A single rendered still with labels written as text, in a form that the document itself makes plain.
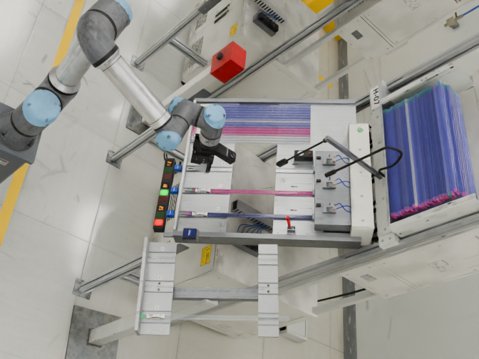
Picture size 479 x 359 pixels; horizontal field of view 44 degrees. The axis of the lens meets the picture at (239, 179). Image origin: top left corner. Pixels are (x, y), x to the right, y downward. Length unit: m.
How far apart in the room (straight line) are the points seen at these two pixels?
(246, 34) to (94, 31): 1.71
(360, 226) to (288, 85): 1.66
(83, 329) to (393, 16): 2.21
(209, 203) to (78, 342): 0.90
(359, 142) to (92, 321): 1.43
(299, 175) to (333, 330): 1.86
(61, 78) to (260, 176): 1.20
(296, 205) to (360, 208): 0.25
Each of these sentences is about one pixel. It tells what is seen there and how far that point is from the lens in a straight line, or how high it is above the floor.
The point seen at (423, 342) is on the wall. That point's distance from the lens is 3.79.
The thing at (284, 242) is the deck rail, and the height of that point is 1.02.
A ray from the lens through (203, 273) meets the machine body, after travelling 2.60.
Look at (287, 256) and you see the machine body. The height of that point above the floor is 0.62.
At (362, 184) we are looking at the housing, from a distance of 2.29.
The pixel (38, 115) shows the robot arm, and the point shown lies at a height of 0.77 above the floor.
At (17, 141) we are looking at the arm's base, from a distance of 2.23.
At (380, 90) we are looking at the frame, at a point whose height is 1.39.
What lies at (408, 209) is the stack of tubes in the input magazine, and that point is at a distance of 2.15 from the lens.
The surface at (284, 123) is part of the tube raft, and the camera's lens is 2.55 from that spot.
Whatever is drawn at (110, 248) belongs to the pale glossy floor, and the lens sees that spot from 3.00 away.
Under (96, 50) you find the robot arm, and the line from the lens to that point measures 1.83.
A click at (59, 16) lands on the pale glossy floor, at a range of 3.50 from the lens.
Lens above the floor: 2.40
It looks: 39 degrees down
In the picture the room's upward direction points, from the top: 62 degrees clockwise
